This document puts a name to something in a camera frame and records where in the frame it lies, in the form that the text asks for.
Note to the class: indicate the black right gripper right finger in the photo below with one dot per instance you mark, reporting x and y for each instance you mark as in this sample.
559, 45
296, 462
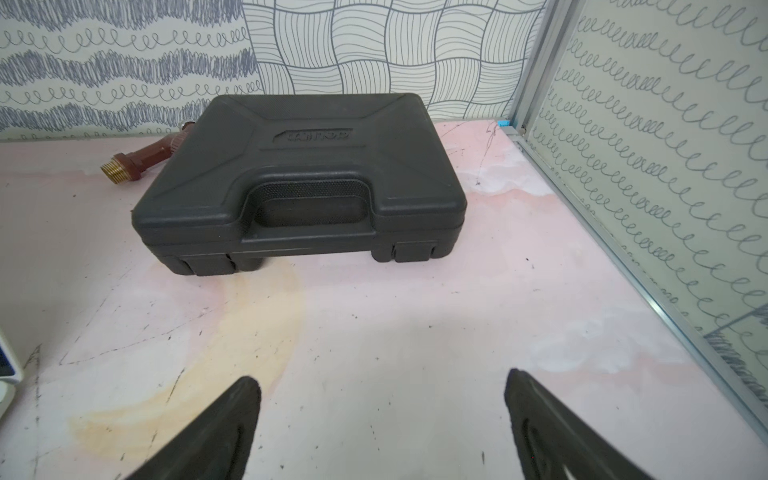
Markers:
552, 442

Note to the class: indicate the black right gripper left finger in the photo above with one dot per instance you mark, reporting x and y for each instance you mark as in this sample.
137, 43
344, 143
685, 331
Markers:
216, 444

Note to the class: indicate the silver laptop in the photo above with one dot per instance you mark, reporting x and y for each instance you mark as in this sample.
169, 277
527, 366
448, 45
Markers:
11, 374

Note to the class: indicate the black plastic tool case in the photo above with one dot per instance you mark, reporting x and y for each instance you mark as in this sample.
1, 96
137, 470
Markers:
264, 176

